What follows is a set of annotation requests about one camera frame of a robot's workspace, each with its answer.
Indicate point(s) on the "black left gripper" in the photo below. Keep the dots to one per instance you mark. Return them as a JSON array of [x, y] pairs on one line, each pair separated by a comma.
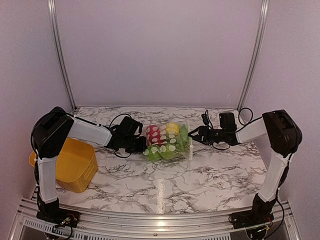
[[141, 147]]

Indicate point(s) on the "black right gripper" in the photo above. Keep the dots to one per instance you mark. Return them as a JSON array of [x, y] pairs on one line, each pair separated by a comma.
[[203, 130]]

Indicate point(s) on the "clear polka dot zip bag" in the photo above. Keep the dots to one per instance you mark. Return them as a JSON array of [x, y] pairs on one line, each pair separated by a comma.
[[167, 143]]

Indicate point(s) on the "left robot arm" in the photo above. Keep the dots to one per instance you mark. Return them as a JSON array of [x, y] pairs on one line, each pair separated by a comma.
[[47, 139]]

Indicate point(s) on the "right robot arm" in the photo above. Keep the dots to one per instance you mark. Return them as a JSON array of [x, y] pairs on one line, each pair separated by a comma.
[[284, 138]]

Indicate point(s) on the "fake red pepper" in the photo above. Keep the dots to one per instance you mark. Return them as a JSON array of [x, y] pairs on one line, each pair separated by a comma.
[[154, 135]]

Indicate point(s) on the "fake yellow lemon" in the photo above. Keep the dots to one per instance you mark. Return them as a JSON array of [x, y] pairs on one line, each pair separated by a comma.
[[172, 128]]

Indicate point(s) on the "yellow plastic basket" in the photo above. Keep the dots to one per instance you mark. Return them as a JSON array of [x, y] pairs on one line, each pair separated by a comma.
[[73, 169]]

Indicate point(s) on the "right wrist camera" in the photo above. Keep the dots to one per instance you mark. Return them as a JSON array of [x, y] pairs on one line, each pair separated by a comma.
[[206, 119]]

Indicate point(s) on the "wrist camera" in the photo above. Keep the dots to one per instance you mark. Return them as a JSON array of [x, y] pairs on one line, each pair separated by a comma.
[[130, 127], [206, 119]]

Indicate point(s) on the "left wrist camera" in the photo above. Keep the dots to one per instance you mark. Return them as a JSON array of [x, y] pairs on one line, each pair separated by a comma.
[[130, 127]]

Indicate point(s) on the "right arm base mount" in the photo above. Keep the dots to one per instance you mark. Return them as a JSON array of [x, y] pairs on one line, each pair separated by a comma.
[[248, 218]]

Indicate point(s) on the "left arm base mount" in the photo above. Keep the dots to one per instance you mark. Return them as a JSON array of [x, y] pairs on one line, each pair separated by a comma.
[[60, 217]]

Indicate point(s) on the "right aluminium frame post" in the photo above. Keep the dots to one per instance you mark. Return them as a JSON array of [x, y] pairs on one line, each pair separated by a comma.
[[262, 21]]

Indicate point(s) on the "aluminium frame post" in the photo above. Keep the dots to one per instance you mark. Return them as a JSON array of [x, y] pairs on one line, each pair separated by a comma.
[[59, 51], [262, 21]]

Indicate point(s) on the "left aluminium frame post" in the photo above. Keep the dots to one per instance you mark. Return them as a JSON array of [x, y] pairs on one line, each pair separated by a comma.
[[59, 51]]

